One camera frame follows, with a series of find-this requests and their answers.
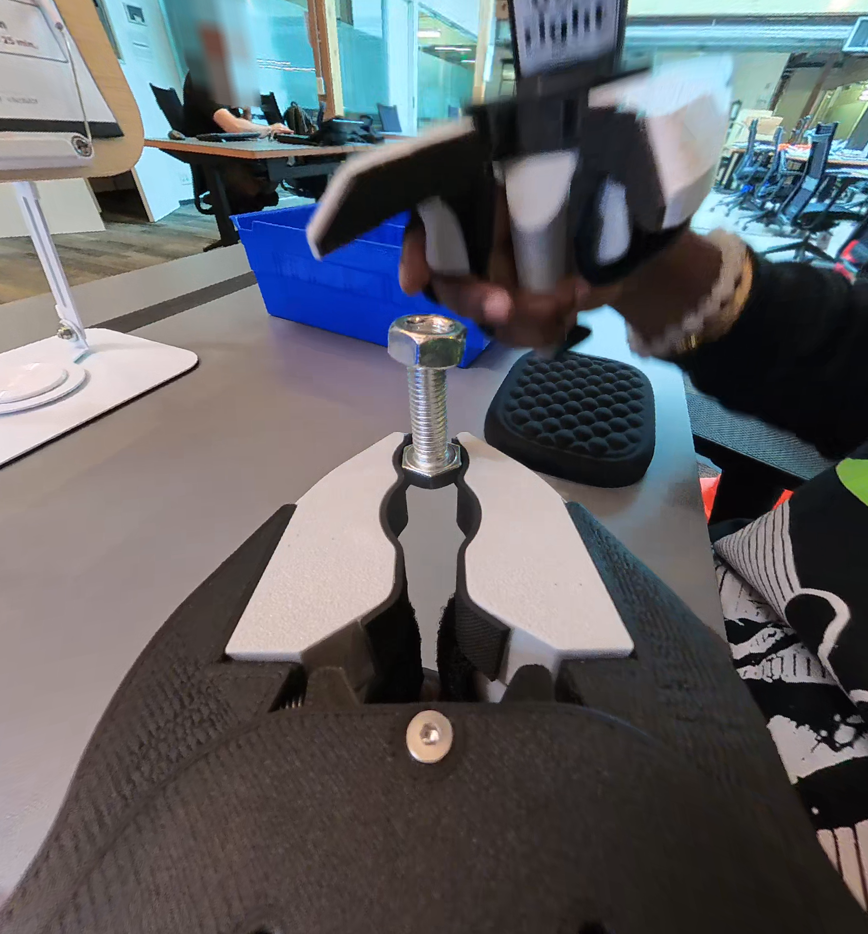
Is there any blue plastic bin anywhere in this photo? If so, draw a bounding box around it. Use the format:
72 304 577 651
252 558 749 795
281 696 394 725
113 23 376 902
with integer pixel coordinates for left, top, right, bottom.
230 203 493 368

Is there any black office chair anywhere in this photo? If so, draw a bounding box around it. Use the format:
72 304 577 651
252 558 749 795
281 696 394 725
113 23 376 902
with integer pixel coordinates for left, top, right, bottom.
149 82 209 213

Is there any printed instruction sheet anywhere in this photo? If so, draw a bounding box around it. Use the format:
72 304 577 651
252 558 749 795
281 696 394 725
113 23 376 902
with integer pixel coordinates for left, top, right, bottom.
0 0 119 137

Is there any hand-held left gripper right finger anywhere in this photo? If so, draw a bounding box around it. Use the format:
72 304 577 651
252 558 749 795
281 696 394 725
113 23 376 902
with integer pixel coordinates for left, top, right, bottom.
456 431 637 684

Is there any white document stand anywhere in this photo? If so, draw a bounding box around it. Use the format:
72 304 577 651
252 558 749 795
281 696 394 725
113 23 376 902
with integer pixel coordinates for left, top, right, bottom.
0 131 200 483

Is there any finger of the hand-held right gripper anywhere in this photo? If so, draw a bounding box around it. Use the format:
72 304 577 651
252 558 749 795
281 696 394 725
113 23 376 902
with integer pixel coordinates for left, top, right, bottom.
589 54 735 232
306 119 495 261

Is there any gold bangle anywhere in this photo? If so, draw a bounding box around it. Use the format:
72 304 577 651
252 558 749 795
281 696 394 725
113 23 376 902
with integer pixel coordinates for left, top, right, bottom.
678 248 757 353

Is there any row of black office chairs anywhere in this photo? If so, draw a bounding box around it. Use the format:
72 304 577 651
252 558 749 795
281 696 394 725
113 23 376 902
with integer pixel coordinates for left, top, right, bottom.
718 117 868 256

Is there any person's right forearm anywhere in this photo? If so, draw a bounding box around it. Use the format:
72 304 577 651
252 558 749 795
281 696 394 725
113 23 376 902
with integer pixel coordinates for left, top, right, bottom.
685 255 868 461

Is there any silver hex nut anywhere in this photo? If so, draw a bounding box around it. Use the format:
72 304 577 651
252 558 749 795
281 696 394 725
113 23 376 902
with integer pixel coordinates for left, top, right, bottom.
388 314 468 370

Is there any white bead bracelet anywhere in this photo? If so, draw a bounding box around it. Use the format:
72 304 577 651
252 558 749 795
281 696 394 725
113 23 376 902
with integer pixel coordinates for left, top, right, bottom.
627 232 754 359

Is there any black honeycomb wrist pad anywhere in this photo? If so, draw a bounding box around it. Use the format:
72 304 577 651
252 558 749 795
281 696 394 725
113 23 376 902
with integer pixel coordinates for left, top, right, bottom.
485 350 657 488

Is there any large silver hex bolt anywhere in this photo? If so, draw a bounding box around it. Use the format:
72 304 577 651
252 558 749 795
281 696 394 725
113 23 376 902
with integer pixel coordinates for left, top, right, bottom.
402 361 466 488

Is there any person's right hand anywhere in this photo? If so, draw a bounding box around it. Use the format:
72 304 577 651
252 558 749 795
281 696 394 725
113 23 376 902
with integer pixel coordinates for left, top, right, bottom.
397 210 730 353

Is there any wooden office desk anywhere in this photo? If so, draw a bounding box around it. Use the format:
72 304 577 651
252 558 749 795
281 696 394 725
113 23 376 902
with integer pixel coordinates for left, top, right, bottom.
145 131 376 249

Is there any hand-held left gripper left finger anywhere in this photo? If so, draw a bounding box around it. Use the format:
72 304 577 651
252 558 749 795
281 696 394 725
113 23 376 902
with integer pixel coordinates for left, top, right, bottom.
226 432 413 664

